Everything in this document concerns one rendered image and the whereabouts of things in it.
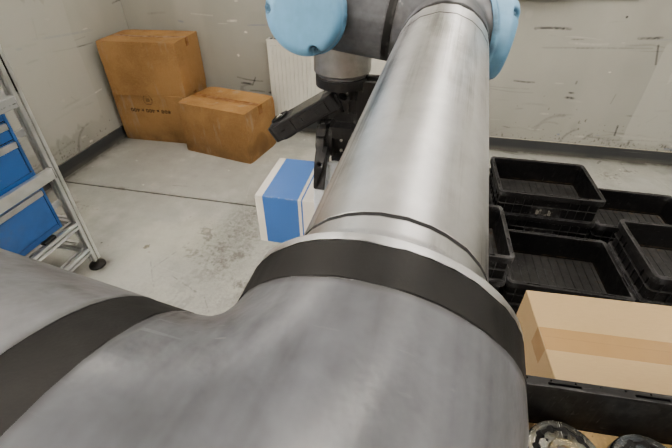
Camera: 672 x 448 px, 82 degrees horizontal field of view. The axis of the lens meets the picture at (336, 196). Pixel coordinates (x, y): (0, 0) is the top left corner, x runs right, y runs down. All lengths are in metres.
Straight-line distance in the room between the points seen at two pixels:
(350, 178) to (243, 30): 3.23
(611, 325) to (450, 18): 0.72
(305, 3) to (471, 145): 0.23
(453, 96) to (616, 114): 3.32
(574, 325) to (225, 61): 3.13
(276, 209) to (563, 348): 0.56
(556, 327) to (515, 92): 2.55
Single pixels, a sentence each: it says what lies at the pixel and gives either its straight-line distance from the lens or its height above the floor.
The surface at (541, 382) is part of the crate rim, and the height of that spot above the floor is 0.93.
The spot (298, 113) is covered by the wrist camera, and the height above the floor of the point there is 1.26.
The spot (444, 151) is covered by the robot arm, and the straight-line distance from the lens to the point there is 0.16.
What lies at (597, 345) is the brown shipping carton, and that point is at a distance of 0.87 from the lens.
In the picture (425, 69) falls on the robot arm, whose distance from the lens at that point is 0.23.
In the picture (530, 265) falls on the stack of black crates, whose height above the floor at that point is 0.38.
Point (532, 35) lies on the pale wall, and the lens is 3.15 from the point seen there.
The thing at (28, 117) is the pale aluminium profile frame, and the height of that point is 0.84.
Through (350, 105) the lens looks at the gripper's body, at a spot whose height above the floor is 1.27.
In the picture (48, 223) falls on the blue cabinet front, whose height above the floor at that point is 0.38.
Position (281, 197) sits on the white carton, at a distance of 0.59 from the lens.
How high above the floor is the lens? 1.47
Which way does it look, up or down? 35 degrees down
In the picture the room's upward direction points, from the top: straight up
